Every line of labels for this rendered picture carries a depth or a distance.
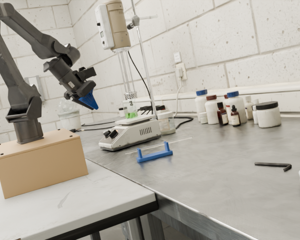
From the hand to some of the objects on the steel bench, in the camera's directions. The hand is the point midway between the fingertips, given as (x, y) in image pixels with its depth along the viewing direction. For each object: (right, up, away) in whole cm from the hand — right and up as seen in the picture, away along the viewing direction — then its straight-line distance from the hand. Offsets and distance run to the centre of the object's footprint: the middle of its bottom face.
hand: (89, 101), depth 123 cm
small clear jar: (+43, -8, +23) cm, 49 cm away
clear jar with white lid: (+28, -11, +16) cm, 34 cm away
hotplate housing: (+15, -15, +11) cm, 23 cm away
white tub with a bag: (-28, -13, +108) cm, 112 cm away
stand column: (+24, -6, +61) cm, 66 cm away
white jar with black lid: (+58, -8, -10) cm, 60 cm away
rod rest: (+22, -17, -22) cm, 35 cm away
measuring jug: (+70, -7, -27) cm, 76 cm away
